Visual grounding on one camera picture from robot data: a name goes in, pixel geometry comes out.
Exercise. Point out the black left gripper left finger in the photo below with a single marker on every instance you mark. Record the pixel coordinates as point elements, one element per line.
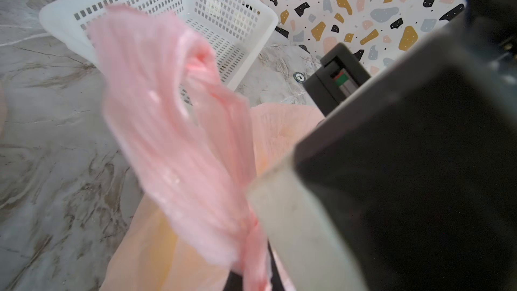
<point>234,282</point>

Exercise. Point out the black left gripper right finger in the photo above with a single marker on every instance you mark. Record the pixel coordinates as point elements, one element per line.
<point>276,283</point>

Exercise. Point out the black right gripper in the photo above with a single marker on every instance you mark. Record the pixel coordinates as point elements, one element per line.
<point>339,76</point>

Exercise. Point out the white perforated plastic basket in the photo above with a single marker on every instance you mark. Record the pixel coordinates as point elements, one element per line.
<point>237,30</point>

